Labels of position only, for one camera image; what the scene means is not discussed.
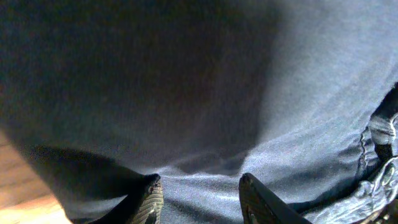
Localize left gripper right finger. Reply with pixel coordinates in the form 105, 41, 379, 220
239, 173, 311, 224

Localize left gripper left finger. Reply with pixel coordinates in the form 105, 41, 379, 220
92, 174, 164, 224

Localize blue denim shorts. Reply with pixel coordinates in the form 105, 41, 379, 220
1, 0, 397, 223

